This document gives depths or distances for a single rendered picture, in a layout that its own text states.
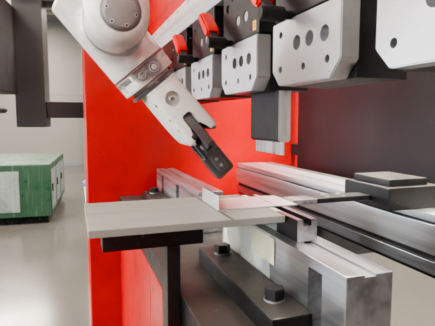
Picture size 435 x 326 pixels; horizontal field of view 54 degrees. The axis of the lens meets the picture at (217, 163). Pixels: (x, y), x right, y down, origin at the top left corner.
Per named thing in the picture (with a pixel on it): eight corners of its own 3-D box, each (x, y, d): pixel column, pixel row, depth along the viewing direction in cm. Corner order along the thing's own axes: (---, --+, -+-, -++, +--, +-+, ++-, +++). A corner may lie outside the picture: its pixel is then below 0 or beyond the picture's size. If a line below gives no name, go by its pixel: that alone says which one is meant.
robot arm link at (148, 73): (167, 43, 57) (181, 61, 58) (155, 53, 66) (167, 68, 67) (119, 83, 56) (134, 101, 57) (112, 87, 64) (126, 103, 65)
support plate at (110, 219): (83, 209, 68) (83, 203, 68) (237, 199, 77) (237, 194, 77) (88, 239, 51) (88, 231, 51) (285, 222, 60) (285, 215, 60)
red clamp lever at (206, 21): (197, 10, 73) (210, 39, 67) (219, 11, 75) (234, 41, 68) (195, 19, 75) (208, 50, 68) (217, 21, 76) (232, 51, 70)
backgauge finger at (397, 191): (271, 204, 76) (271, 175, 75) (391, 195, 84) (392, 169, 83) (306, 218, 64) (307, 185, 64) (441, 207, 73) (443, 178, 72)
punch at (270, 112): (250, 151, 72) (251, 94, 71) (261, 151, 73) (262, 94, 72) (278, 156, 63) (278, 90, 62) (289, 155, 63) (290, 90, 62)
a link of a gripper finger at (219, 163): (213, 133, 62) (240, 167, 64) (206, 132, 65) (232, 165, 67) (196, 148, 62) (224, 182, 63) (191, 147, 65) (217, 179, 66)
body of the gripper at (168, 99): (175, 57, 57) (226, 121, 61) (160, 66, 67) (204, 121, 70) (133, 93, 56) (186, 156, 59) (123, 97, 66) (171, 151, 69)
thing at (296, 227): (241, 211, 76) (241, 195, 76) (256, 210, 77) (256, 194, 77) (296, 242, 57) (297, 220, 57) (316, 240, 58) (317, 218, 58)
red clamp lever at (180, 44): (171, 32, 92) (179, 57, 86) (189, 33, 94) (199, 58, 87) (169, 39, 93) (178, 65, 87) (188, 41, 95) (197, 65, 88)
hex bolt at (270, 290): (259, 296, 55) (259, 284, 55) (279, 293, 56) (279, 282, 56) (268, 305, 53) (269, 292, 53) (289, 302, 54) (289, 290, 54)
